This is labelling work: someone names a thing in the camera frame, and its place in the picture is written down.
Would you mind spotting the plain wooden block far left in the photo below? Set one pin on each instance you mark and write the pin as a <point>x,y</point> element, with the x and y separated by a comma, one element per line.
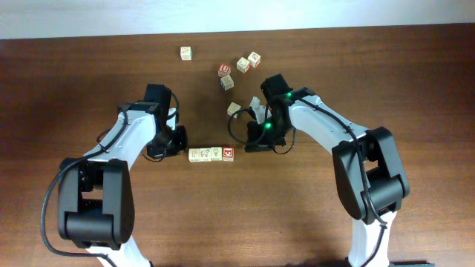
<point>186,53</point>

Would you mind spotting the wooden J letter block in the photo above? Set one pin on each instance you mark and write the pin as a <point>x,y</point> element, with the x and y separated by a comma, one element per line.
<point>194,155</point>

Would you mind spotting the wooden M letter block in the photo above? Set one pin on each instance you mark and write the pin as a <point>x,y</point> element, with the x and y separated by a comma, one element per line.
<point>216,153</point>

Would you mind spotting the green B letter block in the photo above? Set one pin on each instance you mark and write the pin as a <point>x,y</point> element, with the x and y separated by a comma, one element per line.
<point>205,155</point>

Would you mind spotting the wooden I letter block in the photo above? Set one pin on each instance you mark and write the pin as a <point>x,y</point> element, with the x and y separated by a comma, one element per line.
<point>228,154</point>

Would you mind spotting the wooden block red circle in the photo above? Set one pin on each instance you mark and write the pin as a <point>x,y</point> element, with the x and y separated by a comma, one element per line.
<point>243,64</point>

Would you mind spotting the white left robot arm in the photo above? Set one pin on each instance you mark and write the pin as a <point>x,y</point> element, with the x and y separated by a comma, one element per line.
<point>95,200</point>

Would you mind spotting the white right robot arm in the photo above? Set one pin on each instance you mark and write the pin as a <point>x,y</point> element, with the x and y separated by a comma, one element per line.
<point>369,174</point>

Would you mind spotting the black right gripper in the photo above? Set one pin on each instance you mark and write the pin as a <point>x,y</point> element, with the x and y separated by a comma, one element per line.
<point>257,142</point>

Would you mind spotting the red U letter block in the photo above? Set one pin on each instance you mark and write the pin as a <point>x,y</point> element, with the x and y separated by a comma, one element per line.
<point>224,70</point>

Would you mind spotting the plain wooden block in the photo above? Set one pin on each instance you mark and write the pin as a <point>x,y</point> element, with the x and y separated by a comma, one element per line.
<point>186,53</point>
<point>232,110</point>

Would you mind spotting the wooden block blue side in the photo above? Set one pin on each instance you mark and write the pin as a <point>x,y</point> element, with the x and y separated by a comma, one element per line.
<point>227,82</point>

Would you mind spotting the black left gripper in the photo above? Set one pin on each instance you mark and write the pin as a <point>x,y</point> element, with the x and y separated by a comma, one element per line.
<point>182,144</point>

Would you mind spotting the wooden block red edge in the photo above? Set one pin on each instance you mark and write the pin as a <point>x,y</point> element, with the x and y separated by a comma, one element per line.
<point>254,59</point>

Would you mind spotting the plain wooden block centre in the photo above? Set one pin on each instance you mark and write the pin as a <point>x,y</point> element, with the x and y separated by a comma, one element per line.
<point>232,110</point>

